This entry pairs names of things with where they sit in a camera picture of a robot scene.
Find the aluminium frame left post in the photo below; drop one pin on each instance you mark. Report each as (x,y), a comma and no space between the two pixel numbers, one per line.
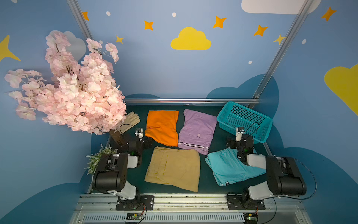
(79,17)

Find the pink cherry blossom tree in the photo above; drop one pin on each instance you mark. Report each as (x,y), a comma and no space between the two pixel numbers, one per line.
(81,95)

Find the turquoise pants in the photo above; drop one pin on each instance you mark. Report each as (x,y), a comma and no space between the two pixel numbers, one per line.
(228,169)

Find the aluminium frame post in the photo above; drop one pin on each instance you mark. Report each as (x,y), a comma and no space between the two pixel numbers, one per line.
(79,17)
(294,29)

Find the right green circuit board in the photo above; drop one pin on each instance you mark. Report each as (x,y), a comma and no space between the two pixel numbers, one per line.
(250,218)

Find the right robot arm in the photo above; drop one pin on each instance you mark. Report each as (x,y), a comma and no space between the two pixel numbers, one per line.
(283,175)

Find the small green potted plant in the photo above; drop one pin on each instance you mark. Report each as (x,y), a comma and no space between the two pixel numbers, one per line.
(94,159)

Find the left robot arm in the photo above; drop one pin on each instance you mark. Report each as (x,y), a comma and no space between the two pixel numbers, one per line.
(110,176)

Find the purple pants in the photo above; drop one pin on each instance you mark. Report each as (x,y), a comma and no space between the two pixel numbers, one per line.
(197,132)

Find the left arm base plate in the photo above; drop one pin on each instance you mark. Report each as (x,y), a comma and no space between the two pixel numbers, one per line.
(142,202)

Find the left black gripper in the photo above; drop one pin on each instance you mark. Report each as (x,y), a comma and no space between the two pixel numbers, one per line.
(146,142)

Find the aluminium frame right post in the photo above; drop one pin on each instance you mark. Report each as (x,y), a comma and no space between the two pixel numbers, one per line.
(294,29)

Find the aluminium front rail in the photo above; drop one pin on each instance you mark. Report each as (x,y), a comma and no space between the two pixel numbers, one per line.
(187,209)

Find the folded orange pants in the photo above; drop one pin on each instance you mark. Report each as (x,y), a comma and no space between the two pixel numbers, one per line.
(161,126)

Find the left green circuit board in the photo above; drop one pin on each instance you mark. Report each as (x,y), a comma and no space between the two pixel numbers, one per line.
(134,217)

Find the turquoise plastic basket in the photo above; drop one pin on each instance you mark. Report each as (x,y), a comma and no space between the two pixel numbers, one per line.
(235,115)

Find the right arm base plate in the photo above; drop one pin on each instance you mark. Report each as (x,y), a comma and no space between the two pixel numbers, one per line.
(236,202)

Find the green circuit board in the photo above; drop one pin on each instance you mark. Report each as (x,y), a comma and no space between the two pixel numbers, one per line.
(250,218)
(134,217)

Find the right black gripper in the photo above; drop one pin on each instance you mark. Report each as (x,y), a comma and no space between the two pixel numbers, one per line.
(232,143)

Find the cream work glove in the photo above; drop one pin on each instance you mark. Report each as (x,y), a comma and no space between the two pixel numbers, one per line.
(130,121)

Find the khaki pants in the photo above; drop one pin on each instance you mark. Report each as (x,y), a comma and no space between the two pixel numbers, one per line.
(176,167)

